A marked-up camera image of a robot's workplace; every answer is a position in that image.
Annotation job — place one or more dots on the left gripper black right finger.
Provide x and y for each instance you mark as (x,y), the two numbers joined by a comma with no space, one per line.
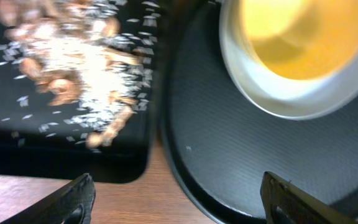
(277,193)

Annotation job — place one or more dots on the food scraps peanut shells rice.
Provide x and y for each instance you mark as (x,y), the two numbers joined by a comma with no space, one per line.
(96,54)

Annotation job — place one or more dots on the pale green plate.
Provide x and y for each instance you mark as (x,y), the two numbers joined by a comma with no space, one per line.
(275,95)

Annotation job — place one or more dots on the yellow bowl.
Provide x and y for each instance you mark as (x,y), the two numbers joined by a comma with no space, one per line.
(300,39)

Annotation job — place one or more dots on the black rectangular tray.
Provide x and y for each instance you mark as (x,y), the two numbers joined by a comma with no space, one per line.
(36,139)

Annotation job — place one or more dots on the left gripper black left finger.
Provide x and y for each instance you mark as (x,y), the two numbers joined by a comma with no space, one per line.
(72,203)

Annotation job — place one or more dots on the round black serving tray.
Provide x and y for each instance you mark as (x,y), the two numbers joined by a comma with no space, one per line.
(220,145)

